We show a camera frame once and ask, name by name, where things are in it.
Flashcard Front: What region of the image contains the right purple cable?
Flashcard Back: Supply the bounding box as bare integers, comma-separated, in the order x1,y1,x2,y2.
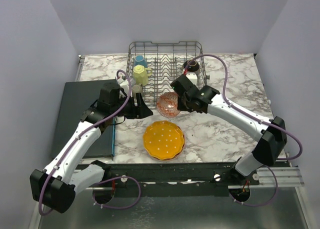
184,53,304,207

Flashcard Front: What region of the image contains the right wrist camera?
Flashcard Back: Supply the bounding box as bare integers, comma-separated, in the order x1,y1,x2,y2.
183,68,199,85

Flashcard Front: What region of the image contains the light green ceramic mug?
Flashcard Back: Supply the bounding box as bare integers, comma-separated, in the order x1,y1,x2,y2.
132,65,153,87

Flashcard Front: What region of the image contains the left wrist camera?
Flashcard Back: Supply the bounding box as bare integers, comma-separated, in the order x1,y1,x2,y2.
116,77,129,94

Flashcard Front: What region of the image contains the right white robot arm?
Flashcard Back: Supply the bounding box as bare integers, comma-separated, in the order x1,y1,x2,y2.
170,75,287,185

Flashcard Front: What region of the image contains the aluminium frame rail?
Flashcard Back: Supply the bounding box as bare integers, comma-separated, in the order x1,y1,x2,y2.
252,167,305,188

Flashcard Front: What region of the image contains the blue ceramic mug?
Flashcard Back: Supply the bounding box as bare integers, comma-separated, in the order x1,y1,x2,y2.
133,55,148,68

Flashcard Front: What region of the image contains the red blue patterned bowl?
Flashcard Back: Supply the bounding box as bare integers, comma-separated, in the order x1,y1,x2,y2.
156,92,181,119

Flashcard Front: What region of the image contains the brown patterned bowl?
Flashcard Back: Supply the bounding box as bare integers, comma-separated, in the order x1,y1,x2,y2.
182,59,200,74

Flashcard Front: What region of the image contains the grey wire dish rack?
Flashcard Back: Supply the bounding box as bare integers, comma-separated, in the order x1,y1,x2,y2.
126,41,203,108

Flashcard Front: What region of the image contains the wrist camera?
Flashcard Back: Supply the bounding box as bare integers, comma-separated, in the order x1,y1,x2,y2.
183,68,199,85
116,77,129,94

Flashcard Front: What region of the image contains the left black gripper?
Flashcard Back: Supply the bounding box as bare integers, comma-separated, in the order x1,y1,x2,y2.
111,92,154,120

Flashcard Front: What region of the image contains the grey ceramic mug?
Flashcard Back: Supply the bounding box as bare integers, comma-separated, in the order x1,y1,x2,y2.
132,84,143,97

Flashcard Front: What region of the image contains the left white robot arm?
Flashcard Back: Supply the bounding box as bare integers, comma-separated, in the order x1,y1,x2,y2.
29,82,153,216

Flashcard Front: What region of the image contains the yellow polka dot plate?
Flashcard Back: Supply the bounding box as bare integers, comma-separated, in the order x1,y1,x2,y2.
142,120,186,161

